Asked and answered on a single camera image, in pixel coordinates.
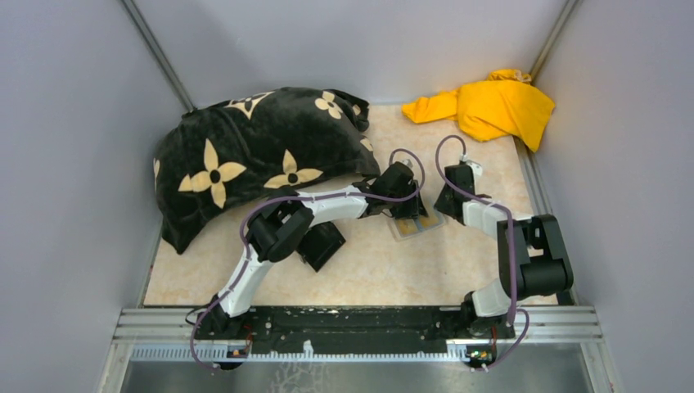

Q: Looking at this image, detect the gold VIP credit card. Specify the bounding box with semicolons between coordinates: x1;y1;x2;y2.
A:
394;219;421;238

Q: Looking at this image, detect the beige card holder wallet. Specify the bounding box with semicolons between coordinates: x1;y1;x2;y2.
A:
389;210;446;242

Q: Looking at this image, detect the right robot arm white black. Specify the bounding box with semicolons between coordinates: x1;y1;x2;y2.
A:
435;161;574;337

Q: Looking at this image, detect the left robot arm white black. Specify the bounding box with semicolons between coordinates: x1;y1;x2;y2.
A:
200;162;421;339

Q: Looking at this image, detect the black card tray box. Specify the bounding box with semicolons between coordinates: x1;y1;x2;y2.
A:
296;222;346;273

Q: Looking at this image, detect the yellow cloth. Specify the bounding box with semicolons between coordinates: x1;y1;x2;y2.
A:
401;69;556;152

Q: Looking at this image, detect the black floral plush pillow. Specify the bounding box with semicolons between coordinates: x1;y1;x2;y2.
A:
152;87;381;254

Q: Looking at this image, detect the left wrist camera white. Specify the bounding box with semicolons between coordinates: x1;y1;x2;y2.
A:
389;157;413;169

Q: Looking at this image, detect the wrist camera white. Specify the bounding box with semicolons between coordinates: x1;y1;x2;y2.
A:
389;157;413;169
461;156;484;178

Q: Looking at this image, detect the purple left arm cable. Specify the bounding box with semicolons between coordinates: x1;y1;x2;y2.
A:
188;147;426;371

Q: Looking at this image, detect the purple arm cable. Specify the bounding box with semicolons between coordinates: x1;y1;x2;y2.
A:
188;147;426;371
435;134;531;373

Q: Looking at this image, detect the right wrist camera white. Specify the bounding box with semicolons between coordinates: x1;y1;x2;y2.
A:
461;156;484;178

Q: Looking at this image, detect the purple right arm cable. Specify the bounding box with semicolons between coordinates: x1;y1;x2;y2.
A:
435;134;531;373

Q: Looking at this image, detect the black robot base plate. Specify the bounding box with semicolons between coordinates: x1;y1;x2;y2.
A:
185;306;515;365

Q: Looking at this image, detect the white toothed cable strip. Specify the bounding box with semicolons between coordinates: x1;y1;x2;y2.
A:
129;341;469;363

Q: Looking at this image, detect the aluminium front rail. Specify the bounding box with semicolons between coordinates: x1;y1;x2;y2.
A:
113;305;603;343

